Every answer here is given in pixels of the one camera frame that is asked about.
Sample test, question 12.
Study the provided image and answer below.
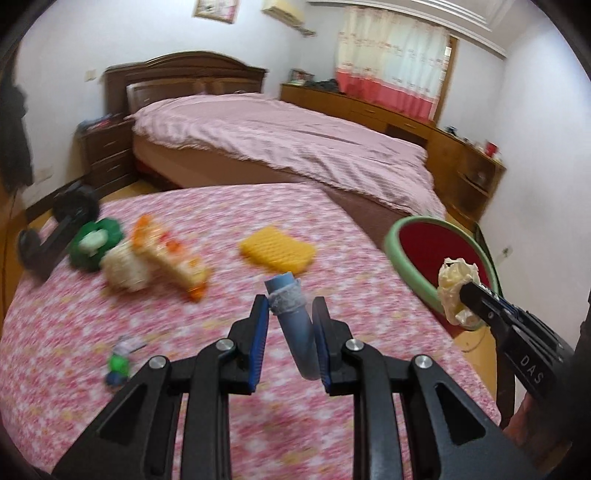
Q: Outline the blue tube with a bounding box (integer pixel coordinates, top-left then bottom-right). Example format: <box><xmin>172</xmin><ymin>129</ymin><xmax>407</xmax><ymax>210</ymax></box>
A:
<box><xmin>264</xmin><ymin>272</ymin><xmax>320</xmax><ymax>381</ymax></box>

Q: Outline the yellow foam net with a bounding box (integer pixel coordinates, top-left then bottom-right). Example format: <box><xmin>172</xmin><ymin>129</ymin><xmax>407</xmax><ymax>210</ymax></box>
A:
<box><xmin>238</xmin><ymin>226</ymin><xmax>317</xmax><ymax>275</ymax></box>

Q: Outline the right hand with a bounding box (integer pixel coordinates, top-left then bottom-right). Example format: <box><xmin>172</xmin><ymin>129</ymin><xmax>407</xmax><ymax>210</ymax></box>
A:
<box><xmin>503</xmin><ymin>393</ymin><xmax>590</xmax><ymax>470</ymax></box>

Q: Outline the red bin green rim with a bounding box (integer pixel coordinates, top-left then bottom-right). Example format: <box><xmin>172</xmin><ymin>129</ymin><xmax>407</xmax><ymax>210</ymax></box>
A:
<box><xmin>384</xmin><ymin>216</ymin><xmax>500</xmax><ymax>337</ymax></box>

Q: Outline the small green toy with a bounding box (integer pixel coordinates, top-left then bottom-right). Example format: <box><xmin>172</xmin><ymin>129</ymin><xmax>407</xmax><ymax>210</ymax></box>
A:
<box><xmin>105</xmin><ymin>336</ymin><xmax>146</xmax><ymax>389</ymax></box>

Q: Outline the long wooden cabinet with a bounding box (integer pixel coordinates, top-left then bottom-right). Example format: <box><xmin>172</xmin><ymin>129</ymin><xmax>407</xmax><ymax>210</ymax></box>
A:
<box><xmin>279</xmin><ymin>82</ymin><xmax>508</xmax><ymax>232</ymax></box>

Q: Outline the red mug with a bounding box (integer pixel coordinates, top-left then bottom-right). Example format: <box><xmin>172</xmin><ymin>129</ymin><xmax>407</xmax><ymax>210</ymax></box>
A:
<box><xmin>485</xmin><ymin>141</ymin><xmax>498</xmax><ymax>157</ymax></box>

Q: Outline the crumpled white tissue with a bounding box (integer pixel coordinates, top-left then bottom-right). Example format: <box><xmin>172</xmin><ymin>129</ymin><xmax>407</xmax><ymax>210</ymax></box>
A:
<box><xmin>100</xmin><ymin>240</ymin><xmax>154</xmax><ymax>292</ymax></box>

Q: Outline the orange snack bag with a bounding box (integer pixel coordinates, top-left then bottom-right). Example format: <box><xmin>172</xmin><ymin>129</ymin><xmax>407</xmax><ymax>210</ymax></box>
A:
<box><xmin>131</xmin><ymin>215</ymin><xmax>211</xmax><ymax>302</ymax></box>

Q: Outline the green plush toy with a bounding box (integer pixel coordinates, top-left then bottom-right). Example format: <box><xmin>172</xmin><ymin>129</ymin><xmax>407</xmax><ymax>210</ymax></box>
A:
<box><xmin>69</xmin><ymin>217</ymin><xmax>124</xmax><ymax>272</ymax></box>

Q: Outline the pink white curtain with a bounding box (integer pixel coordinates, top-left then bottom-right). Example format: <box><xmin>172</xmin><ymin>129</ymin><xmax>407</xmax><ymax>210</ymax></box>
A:
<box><xmin>335</xmin><ymin>7</ymin><xmax>450</xmax><ymax>123</ymax></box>

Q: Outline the black dumbbell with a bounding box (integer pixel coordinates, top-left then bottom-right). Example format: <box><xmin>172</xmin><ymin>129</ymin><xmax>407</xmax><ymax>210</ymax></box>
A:
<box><xmin>17</xmin><ymin>182</ymin><xmax>100</xmax><ymax>282</ymax></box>

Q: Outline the dark wooden nightstand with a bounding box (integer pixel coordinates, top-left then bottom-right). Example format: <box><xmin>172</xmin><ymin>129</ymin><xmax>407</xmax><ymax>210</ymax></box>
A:
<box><xmin>76</xmin><ymin>119</ymin><xmax>137</xmax><ymax>197</ymax></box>

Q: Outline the black hanging jacket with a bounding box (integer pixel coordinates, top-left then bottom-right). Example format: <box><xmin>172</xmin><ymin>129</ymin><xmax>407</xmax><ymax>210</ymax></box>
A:
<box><xmin>0</xmin><ymin>76</ymin><xmax>33</xmax><ymax>194</ymax></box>

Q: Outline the bed with pink cover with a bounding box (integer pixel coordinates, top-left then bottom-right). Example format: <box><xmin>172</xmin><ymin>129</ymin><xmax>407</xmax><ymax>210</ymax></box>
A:
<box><xmin>131</xmin><ymin>93</ymin><xmax>446</xmax><ymax>238</ymax></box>

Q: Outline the dark wooden headboard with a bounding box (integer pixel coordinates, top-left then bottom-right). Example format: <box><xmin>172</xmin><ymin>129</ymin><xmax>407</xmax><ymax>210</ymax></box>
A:
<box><xmin>103</xmin><ymin>51</ymin><xmax>269</xmax><ymax>114</ymax></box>

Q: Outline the wall air conditioner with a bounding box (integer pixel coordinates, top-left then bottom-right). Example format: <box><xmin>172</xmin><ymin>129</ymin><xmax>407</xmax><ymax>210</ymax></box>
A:
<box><xmin>262</xmin><ymin>0</ymin><xmax>317</xmax><ymax>37</ymax></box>

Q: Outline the framed wall picture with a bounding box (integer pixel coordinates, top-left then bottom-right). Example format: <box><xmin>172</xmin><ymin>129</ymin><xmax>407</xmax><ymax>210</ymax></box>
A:
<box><xmin>193</xmin><ymin>0</ymin><xmax>239</xmax><ymax>24</ymax></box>

